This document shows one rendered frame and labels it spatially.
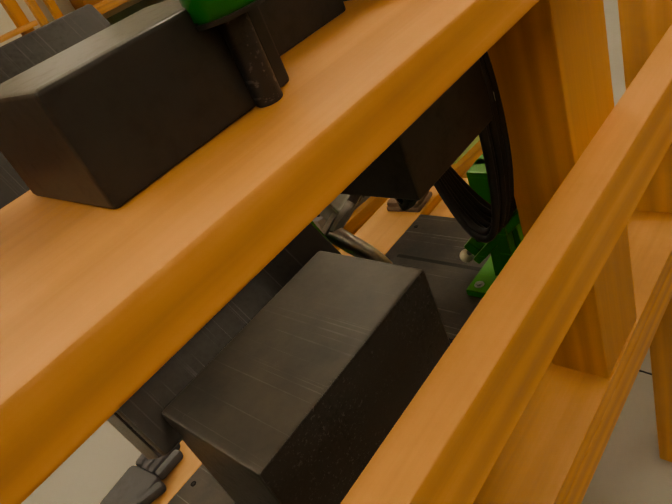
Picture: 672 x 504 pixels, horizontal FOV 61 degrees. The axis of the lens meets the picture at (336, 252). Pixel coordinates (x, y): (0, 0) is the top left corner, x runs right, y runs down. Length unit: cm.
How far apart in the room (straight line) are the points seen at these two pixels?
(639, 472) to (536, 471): 105
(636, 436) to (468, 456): 152
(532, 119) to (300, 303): 36
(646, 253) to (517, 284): 66
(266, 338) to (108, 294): 44
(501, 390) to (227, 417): 28
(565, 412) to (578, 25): 56
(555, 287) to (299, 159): 35
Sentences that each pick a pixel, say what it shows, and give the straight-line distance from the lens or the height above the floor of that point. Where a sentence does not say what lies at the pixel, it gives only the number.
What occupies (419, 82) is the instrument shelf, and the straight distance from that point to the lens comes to 39.
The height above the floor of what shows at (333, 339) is 124.
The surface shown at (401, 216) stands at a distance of 145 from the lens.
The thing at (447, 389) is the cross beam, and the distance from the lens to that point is 50.
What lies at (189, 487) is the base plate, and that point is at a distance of 110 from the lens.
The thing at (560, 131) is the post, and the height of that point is 132.
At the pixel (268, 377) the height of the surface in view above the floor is 124.
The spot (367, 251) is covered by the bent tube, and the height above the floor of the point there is 116.
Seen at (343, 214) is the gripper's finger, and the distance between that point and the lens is 89.
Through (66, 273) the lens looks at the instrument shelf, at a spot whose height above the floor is 154.
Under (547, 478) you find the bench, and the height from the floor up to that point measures 88.
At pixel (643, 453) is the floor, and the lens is 197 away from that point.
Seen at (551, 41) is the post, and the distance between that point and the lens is 67.
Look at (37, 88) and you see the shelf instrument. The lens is 34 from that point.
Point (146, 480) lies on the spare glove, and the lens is 113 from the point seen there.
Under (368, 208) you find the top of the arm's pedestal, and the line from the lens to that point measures 166.
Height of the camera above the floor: 165
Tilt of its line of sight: 32 degrees down
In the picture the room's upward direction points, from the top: 25 degrees counter-clockwise
